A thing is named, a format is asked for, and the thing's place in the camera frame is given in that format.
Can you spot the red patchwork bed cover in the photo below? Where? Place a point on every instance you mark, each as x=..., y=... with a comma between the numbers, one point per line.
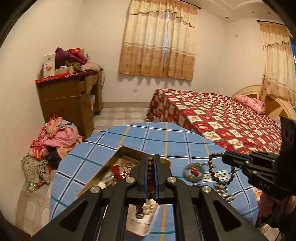
x=220, y=119

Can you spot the white product box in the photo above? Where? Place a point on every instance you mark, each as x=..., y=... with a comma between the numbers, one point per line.
x=49, y=65

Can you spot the cream wooden headboard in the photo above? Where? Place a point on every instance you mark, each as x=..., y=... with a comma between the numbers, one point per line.
x=275, y=106

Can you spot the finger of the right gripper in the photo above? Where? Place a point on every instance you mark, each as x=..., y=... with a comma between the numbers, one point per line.
x=235, y=159

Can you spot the pile of clothes on floor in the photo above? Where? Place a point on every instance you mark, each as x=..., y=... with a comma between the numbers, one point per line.
x=58, y=138

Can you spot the pink pillow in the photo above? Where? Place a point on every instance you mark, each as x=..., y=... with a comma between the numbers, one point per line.
x=255, y=104

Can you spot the pink metal jewelry tin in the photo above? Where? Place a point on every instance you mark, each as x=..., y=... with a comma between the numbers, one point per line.
x=118, y=168

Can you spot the beige patterned window curtain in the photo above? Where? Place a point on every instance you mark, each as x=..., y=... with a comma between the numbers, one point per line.
x=160, y=39

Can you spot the brown wooden desk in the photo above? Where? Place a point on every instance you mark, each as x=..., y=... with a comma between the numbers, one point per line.
x=73, y=97

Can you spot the blue plaid tablecloth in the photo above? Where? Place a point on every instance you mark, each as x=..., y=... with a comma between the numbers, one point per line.
x=170, y=141

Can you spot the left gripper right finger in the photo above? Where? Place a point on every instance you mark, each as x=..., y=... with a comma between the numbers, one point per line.
x=199, y=212

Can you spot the person's right hand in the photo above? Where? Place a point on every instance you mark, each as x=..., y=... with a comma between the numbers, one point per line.
x=278, y=213

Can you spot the clothes heap on desk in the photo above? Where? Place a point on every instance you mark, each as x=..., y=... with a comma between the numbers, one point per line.
x=76, y=60

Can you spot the green jade bangle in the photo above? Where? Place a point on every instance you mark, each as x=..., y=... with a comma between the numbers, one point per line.
x=194, y=172

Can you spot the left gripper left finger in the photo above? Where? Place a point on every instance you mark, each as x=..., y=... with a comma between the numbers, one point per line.
x=99, y=214

